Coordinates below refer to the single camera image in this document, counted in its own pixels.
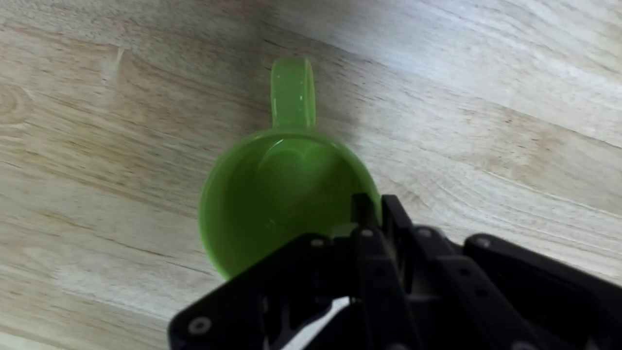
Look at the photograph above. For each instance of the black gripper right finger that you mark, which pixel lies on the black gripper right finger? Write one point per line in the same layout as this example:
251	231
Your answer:
505	299

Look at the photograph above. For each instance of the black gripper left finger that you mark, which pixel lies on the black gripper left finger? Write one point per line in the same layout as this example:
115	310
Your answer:
303	293

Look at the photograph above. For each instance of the green plastic mug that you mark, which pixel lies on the green plastic mug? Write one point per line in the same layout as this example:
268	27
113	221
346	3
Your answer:
272	196

